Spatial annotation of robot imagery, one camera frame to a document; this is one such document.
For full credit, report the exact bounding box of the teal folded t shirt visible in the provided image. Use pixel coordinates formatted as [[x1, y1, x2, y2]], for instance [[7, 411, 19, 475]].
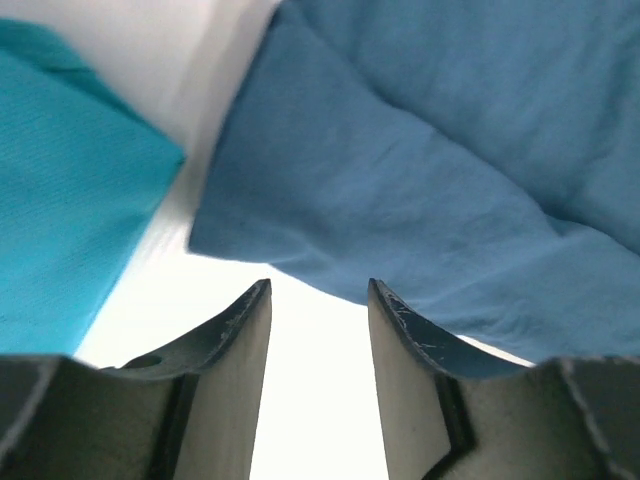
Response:
[[1, 19, 184, 354]]

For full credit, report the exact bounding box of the dark blue t shirt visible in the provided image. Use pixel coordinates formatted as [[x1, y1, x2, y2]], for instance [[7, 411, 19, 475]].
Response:
[[189, 1, 639, 362]]

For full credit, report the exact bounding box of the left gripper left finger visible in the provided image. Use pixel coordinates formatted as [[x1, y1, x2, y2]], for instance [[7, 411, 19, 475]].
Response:
[[1, 280, 272, 479]]

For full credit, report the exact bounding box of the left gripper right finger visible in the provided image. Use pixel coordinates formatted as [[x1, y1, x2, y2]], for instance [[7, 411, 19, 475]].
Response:
[[368, 280, 639, 479]]

